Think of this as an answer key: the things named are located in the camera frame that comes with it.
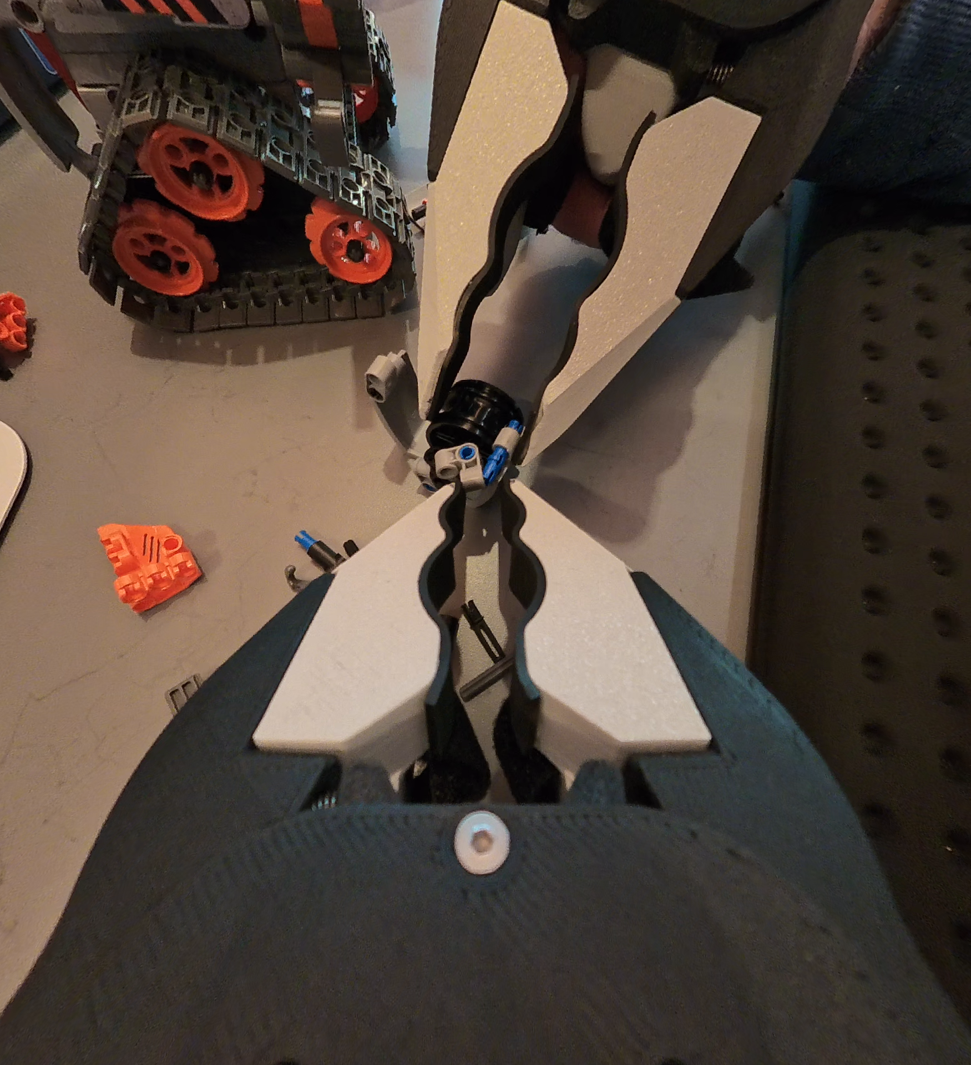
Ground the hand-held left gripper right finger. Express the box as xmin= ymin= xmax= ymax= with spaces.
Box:
xmin=504 ymin=483 xmax=714 ymax=787

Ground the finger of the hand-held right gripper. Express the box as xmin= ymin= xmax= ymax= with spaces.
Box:
xmin=414 ymin=0 xmax=586 ymax=421
xmin=527 ymin=94 xmax=765 ymax=457

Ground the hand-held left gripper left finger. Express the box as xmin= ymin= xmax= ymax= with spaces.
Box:
xmin=251 ymin=483 xmax=466 ymax=787

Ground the grey cross connector piece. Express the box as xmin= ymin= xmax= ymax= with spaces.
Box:
xmin=414 ymin=441 xmax=495 ymax=509

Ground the grey connector with blue pin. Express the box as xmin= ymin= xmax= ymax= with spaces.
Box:
xmin=485 ymin=418 xmax=527 ymax=485

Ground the black toy pulley wheel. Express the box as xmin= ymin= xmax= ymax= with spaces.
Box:
xmin=427 ymin=378 xmax=528 ymax=467

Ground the person's right forearm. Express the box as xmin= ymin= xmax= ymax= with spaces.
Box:
xmin=793 ymin=0 xmax=971 ymax=219

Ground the person's right hand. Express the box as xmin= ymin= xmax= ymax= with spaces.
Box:
xmin=552 ymin=181 xmax=621 ymax=246

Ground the blue black pin connector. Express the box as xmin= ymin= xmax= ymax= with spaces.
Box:
xmin=292 ymin=530 xmax=345 ymax=571

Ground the thin black pin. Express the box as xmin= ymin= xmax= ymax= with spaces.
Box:
xmin=458 ymin=599 xmax=505 ymax=660

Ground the orange ribbed panel piece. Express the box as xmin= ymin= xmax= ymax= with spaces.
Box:
xmin=97 ymin=523 xmax=202 ymax=614

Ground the light grey connector piece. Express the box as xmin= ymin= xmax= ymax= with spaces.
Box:
xmin=363 ymin=349 xmax=413 ymax=406

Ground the grey orange tracked toy vehicle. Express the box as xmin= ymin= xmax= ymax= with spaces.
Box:
xmin=0 ymin=0 xmax=420 ymax=334

